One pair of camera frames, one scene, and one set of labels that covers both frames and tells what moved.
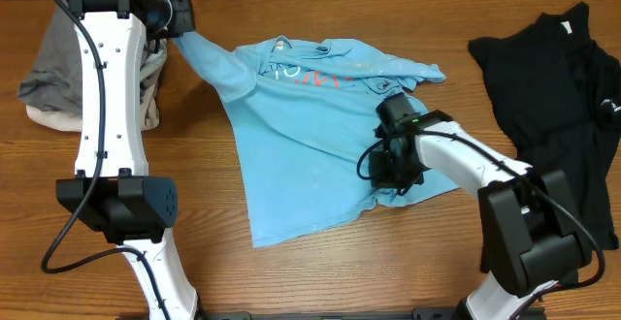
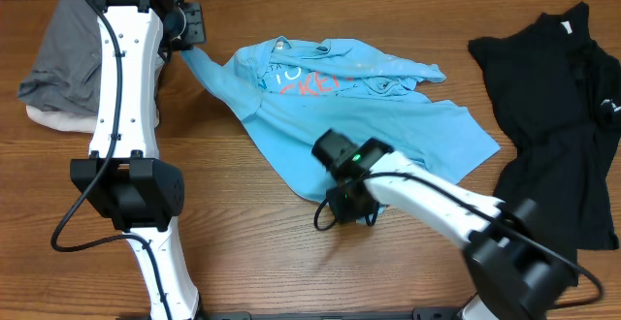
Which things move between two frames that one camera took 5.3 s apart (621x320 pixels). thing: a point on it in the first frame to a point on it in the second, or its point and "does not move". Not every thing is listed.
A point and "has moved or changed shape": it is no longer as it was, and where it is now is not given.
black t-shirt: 561,96 does not move
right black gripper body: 396,171 to 351,208
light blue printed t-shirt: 298,114 has moved or changed shape
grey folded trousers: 54,80 does not move
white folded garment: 73,122 does not move
